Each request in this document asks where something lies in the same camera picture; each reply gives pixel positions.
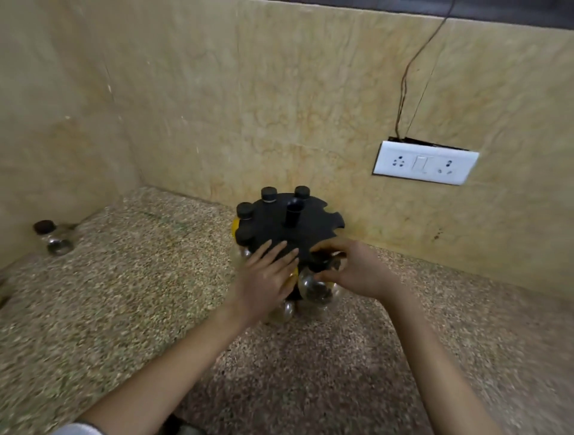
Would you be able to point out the nearly empty glass spice jar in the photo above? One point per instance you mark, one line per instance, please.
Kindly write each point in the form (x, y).
(54, 238)

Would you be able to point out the person's right thumb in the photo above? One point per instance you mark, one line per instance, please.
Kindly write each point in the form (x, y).
(329, 277)

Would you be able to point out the person's right hand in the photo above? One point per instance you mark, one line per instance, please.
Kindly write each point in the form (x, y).
(363, 271)

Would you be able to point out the white wall socket switch plate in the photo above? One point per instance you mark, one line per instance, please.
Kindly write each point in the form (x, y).
(424, 163)

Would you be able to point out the glass spice jar yellow contents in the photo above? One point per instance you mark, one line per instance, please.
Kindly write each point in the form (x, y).
(234, 226)

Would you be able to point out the glass spice jar black cap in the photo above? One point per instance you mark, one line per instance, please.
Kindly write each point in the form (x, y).
(245, 209)
(269, 194)
(302, 192)

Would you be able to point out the person's left forearm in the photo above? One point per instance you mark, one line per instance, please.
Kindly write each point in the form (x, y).
(170, 376)

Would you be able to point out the black round spice rack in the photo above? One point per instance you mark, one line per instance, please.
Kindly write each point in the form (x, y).
(273, 224)

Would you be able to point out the clear glass spice jar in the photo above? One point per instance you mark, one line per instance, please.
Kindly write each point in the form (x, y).
(281, 312)
(239, 253)

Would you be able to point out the person's left fingers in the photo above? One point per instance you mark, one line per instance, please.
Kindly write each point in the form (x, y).
(274, 256)

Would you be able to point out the glass spice jar dark contents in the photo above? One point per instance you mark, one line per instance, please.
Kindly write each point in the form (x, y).
(314, 291)

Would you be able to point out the person's right forearm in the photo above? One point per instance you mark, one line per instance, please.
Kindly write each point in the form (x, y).
(430, 358)

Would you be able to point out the person's left hand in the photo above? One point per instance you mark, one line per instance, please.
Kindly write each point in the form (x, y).
(258, 287)

